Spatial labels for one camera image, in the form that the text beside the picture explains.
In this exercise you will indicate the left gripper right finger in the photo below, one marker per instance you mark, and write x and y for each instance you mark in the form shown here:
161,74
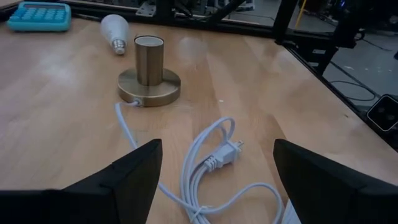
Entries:
335,199

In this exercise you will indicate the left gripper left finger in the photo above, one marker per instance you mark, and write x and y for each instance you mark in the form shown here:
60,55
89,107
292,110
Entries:
109,196

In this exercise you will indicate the brass lamp socket base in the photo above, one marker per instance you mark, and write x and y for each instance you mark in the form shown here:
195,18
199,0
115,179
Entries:
149,88

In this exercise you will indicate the white lightbulb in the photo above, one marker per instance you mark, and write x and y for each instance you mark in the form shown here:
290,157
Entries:
115,29

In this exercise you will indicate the black square device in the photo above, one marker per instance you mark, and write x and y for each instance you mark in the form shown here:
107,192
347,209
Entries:
384,113

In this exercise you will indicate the yellow pole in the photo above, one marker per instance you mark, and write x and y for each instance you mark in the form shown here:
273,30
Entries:
300,15

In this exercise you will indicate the turquoise calculator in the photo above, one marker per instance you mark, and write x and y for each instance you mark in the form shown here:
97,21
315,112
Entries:
38,17

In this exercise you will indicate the grey metal bracket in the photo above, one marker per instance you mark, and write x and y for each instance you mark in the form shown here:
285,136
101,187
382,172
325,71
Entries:
146,10

